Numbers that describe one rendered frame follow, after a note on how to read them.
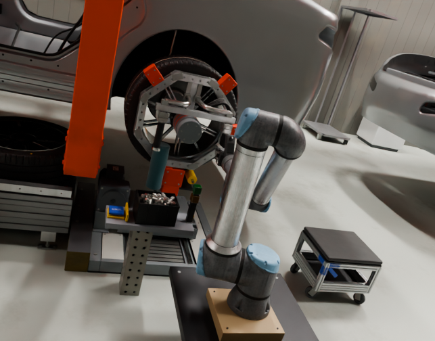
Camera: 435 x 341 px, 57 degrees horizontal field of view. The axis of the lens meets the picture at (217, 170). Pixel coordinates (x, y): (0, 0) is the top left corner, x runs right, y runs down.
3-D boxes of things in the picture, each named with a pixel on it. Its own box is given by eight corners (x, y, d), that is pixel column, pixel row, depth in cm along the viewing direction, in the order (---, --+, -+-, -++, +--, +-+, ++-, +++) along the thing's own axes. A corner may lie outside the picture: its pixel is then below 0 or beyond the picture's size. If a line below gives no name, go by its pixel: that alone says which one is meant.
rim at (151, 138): (178, 49, 238) (119, 108, 244) (185, 55, 217) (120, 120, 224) (232, 107, 261) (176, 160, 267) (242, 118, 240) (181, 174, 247)
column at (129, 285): (137, 283, 222) (152, 218, 207) (139, 296, 213) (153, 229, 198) (119, 282, 219) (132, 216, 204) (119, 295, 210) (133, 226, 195)
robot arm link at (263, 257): (272, 301, 165) (285, 266, 159) (232, 291, 165) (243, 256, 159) (270, 279, 180) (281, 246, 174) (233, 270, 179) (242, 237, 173)
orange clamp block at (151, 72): (162, 76, 218) (153, 62, 214) (164, 80, 211) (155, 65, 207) (151, 84, 219) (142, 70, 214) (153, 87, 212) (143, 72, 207)
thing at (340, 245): (337, 270, 289) (356, 231, 276) (366, 306, 257) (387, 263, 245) (285, 266, 275) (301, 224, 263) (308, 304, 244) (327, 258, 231)
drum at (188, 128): (193, 133, 235) (198, 110, 230) (199, 147, 216) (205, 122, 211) (169, 129, 231) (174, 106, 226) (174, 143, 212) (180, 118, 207)
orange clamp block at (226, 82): (222, 92, 230) (234, 81, 229) (225, 95, 223) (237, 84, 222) (214, 83, 227) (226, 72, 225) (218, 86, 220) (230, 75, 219)
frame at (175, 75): (216, 169, 249) (240, 83, 229) (219, 174, 243) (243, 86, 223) (128, 156, 232) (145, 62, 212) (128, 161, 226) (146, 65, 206)
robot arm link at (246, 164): (232, 291, 165) (286, 122, 134) (191, 281, 165) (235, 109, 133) (233, 267, 179) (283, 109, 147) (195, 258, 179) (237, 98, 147)
